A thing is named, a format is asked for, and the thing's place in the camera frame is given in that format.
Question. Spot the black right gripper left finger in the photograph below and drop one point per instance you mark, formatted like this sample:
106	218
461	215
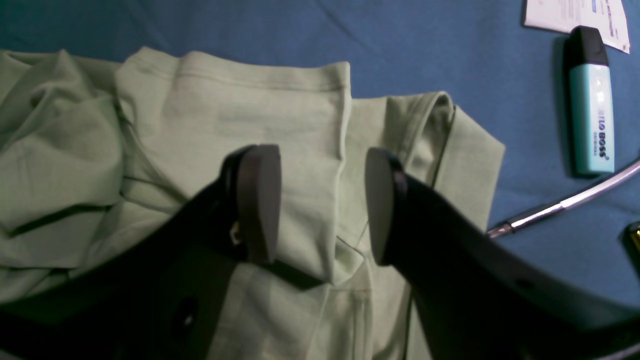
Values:
161	299

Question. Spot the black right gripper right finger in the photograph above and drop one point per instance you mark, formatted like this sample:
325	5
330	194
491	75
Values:
475	300

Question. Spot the sage green T-shirt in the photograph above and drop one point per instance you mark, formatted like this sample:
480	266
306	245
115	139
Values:
96	155

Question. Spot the silver pen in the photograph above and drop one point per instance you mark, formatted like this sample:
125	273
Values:
548	210

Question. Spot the light blue highlighter marker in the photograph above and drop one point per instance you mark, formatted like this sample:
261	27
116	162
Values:
588	73

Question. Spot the white square paper note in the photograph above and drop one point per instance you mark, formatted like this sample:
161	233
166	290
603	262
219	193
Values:
607	16

